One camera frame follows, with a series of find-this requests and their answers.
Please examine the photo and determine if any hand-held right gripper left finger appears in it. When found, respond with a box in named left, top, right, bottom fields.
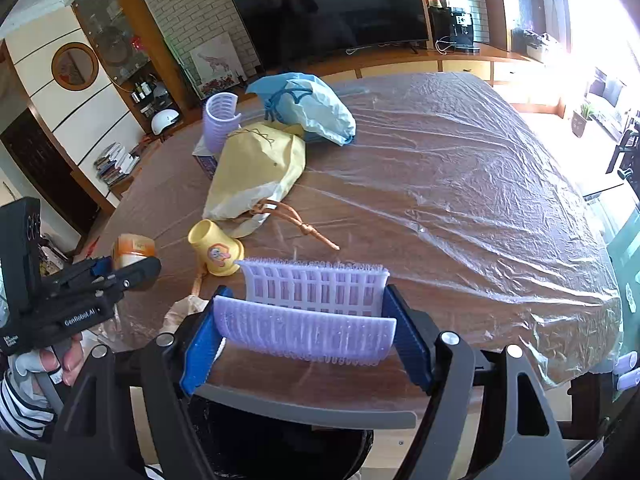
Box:
left=50, top=285, right=236, bottom=480

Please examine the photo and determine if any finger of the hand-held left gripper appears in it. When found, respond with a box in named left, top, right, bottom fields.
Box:
left=75, top=256, right=115, bottom=283
left=115, top=256, right=162, bottom=293

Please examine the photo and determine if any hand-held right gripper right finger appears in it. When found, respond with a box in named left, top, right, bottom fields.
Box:
left=383, top=284, right=572, bottom=480

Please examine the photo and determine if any orange jar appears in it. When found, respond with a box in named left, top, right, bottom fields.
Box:
left=111, top=233, right=157, bottom=271

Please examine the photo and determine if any large purple hair roller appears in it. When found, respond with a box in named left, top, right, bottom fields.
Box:
left=212, top=257, right=398, bottom=365

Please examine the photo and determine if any blue drawstring bag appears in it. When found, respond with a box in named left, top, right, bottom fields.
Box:
left=246, top=73, right=357, bottom=147

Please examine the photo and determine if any person's left forearm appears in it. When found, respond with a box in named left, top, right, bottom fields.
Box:
left=0, top=360, right=58, bottom=443

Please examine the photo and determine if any person's left hand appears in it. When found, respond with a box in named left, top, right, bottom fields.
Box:
left=40, top=334, right=86, bottom=387

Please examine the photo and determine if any crumpled beige paper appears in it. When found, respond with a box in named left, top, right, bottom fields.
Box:
left=165, top=296, right=211, bottom=333

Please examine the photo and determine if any yellow cartoon cup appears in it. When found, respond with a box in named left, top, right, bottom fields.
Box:
left=188, top=219, right=246, bottom=277

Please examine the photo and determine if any small wooden side table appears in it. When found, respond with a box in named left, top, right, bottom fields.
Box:
left=107, top=140, right=163, bottom=201

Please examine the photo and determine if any stack of books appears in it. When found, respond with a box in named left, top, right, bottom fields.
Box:
left=94, top=142, right=141, bottom=188

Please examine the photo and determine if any dark wooden door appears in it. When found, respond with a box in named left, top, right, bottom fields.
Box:
left=0, top=107, right=101, bottom=251

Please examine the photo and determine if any small blue box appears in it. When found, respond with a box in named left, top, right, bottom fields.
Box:
left=192, top=135, right=218, bottom=181

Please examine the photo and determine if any white helmet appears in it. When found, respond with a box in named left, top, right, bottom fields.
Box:
left=151, top=108, right=182, bottom=136

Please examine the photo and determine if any giraffe picture canvas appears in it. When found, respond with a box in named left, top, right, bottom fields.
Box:
left=190, top=32, right=248, bottom=100

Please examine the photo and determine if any glass display cabinet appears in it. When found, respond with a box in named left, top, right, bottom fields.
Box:
left=71, top=0, right=201, bottom=126

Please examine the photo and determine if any potted plant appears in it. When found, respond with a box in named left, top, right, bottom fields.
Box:
left=571, top=102, right=596, bottom=138

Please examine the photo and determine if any black coffee machine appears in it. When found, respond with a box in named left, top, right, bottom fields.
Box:
left=431, top=7, right=481, bottom=55

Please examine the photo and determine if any grey appliance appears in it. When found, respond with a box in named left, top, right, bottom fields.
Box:
left=522, top=30, right=563, bottom=63

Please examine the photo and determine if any black flat television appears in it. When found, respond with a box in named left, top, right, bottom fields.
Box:
left=229, top=0, right=431, bottom=72

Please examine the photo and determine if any yellow drawstring bag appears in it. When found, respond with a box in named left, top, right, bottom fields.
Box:
left=202, top=122, right=341, bottom=252

